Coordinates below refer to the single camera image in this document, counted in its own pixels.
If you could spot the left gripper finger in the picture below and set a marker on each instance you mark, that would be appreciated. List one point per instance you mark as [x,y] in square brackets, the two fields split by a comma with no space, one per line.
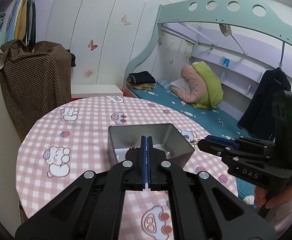
[149,149]
[144,160]

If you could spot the grey metal tin box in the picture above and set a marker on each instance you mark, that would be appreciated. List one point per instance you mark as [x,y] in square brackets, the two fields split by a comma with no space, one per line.
[165,137]

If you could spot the folded dark clothes pile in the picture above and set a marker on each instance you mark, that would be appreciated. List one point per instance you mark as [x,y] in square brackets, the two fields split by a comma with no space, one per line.
[141,81]

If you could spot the dark hanging garment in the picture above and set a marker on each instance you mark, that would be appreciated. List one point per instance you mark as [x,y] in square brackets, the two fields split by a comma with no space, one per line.
[258,118]

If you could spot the right hand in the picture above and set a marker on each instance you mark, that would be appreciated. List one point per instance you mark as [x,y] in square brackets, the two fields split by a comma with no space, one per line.
[281,198]

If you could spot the white pillow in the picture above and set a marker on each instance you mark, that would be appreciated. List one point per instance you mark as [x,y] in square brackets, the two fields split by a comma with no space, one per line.
[181,84]

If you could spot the teal bed sheet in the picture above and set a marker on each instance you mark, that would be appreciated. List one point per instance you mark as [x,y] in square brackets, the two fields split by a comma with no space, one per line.
[215,122]

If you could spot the pink and green rolled quilt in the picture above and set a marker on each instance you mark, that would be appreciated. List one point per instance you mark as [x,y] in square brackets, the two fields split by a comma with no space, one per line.
[206,90]

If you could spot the silver pearl jewelry piece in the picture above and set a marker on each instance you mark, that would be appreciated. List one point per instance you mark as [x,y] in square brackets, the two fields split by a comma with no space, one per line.
[194,141]

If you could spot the hanging clothes in wardrobe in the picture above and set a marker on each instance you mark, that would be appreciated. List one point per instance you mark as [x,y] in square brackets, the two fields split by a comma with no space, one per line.
[22,22]

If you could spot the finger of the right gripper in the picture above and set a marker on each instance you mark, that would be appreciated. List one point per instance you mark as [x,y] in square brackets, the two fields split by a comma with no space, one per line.
[216,145]

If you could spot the teal bunk bed frame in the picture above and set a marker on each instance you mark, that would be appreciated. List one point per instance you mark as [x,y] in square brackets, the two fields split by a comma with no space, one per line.
[249,14]

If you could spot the pink checkered tablecloth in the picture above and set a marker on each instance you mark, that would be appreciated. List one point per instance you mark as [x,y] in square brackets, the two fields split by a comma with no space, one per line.
[73,138]

